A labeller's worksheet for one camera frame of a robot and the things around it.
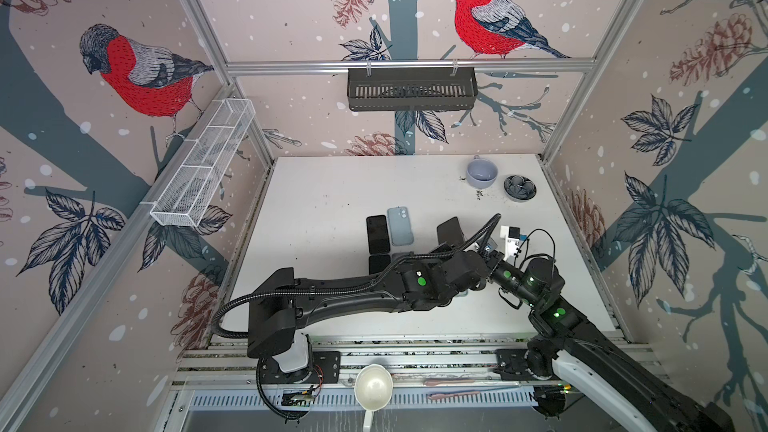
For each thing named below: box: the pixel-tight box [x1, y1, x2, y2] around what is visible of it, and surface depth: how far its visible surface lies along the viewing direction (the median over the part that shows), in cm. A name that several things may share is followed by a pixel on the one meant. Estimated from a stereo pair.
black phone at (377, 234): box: [366, 214, 390, 255], surface depth 100 cm
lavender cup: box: [466, 154, 498, 189], surface depth 113 cm
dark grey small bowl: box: [504, 174, 537, 202], surface depth 109 cm
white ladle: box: [354, 363, 394, 432], surface depth 71 cm
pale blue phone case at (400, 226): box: [387, 206, 414, 246], surface depth 103 cm
